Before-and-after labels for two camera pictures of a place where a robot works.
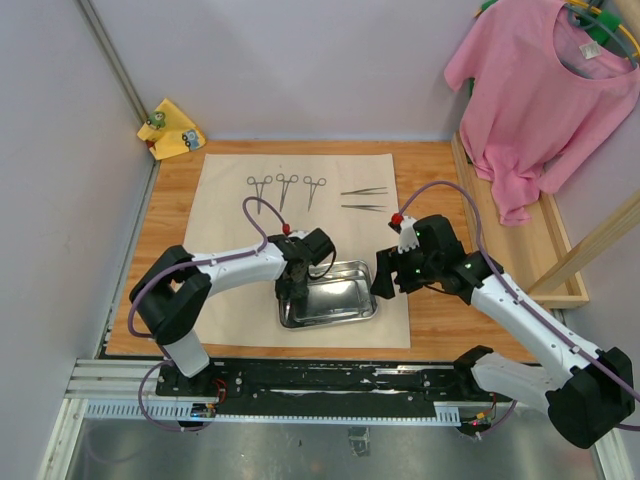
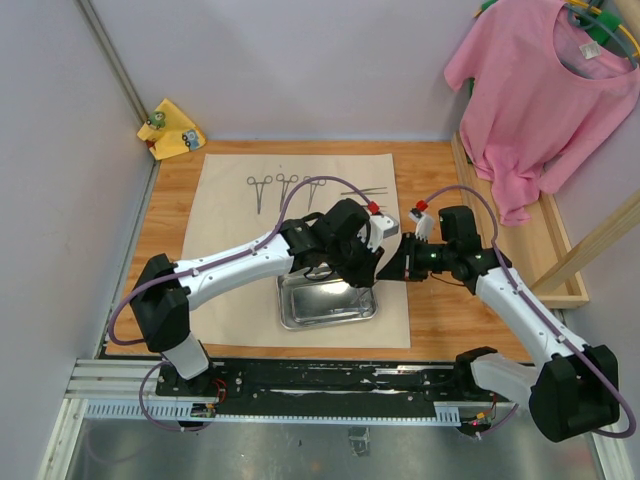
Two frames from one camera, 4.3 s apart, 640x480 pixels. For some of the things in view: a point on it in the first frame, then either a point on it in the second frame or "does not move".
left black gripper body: (291, 288) -> (354, 260)
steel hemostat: (259, 188) does not move
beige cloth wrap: (243, 199) does not move
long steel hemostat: (313, 186) does not move
